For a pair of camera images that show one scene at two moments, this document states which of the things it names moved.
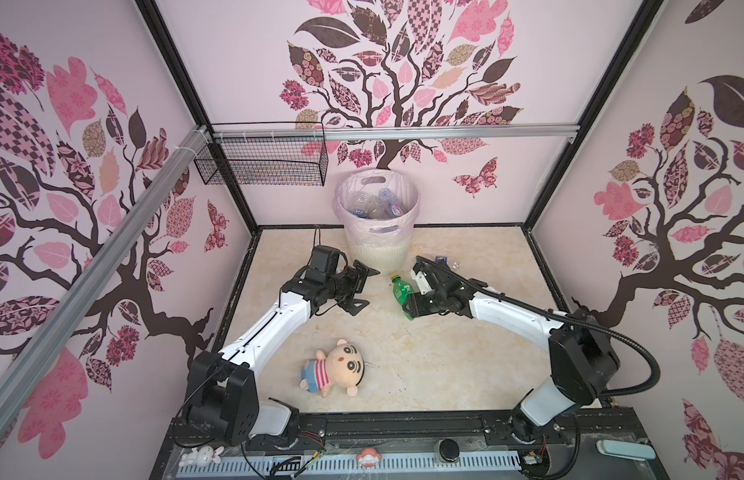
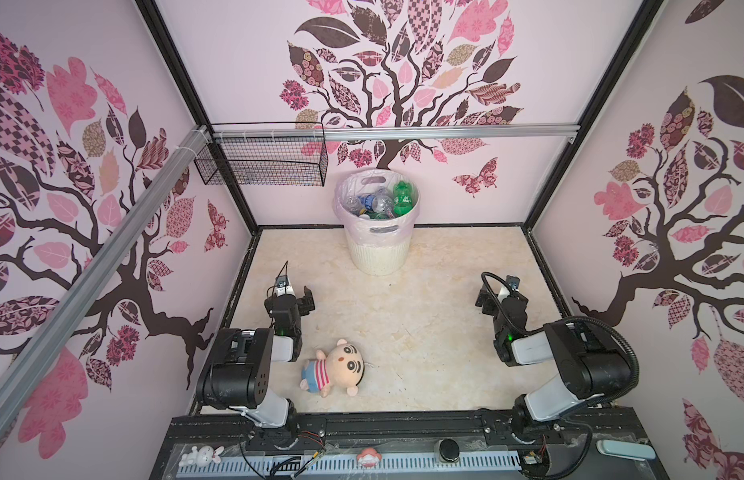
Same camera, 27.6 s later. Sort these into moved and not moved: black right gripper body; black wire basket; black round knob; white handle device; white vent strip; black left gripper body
Moved: black right gripper body; black left gripper body
Not moved: black round knob; black wire basket; white vent strip; white handle device
